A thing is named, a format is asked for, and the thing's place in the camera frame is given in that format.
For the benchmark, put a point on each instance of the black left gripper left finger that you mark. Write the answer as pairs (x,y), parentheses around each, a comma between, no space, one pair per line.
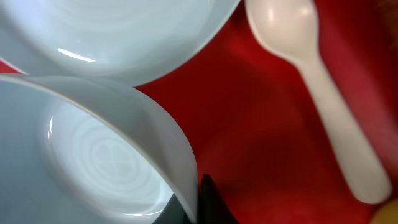
(173,213)

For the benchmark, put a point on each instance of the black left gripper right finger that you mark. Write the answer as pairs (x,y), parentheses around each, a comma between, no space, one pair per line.
(212,209)

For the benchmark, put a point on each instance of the light blue rice bowl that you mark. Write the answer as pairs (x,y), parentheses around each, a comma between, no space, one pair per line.
(88,150)

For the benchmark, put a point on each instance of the yellow plastic cup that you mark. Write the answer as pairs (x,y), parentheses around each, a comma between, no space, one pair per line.
(387,214)

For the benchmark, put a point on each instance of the orange carrot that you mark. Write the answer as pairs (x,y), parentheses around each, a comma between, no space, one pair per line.
(388,9)

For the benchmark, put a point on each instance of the red plastic tray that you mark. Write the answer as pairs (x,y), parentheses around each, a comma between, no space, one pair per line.
(254,128)

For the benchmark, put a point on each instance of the light blue plate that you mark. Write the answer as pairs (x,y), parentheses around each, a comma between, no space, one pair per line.
(129,41)

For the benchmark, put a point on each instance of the white plastic spoon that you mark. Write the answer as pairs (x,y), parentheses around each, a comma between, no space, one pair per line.
(290,30)

